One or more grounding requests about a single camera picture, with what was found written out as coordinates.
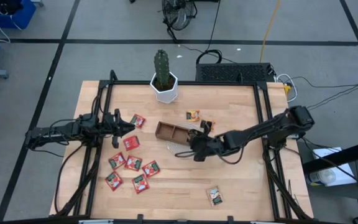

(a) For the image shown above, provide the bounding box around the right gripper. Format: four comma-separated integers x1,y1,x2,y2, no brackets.
188,120,229,162

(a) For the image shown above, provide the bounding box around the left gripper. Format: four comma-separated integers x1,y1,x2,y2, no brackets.
99,108,136,149

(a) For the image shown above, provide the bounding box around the wooden three-compartment tray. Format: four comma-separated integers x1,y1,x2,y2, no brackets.
155,120,200,146

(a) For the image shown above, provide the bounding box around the red tea packet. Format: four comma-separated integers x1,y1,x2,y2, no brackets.
141,160,161,179
108,152,127,170
124,155,143,172
104,171,124,192
130,114,147,129
131,174,150,195
122,135,141,152

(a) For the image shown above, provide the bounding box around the white hexagonal plant pot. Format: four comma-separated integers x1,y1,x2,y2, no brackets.
149,72,179,105

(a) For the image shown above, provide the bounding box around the black mesh computer case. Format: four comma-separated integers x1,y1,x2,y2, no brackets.
195,62,275,83

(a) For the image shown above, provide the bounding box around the green cactus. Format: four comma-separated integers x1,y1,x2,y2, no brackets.
153,49,171,88

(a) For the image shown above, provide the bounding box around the black floor fan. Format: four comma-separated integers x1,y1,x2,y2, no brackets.
161,0,198,44

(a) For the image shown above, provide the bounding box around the white tape roll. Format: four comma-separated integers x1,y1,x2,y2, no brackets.
309,167,337,186

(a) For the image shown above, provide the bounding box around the black side cart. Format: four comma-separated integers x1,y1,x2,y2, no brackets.
301,73,358,224

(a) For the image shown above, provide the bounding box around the white cardboard box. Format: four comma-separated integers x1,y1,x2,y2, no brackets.
306,147,357,187

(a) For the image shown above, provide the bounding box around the blue storage bin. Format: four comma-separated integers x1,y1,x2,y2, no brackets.
0,0,37,30

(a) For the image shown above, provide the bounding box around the black item in bin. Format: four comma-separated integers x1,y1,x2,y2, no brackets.
0,0,24,15

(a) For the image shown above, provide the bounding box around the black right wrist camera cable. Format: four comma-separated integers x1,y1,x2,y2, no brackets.
175,148,198,159

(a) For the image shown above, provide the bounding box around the black aluminium table frame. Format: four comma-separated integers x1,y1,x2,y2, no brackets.
50,70,315,224

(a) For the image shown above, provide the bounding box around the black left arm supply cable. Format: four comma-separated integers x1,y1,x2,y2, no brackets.
53,143,86,215

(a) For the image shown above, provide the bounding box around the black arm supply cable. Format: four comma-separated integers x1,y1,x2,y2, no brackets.
53,143,86,215
300,136,358,191

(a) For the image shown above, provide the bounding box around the black hanging power cable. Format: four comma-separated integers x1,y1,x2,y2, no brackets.
195,0,224,65

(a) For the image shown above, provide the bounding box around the yellow cable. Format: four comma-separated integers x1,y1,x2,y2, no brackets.
259,0,282,63

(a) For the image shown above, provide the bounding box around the black floor cable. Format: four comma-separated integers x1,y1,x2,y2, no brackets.
290,76,358,90
305,83,358,112

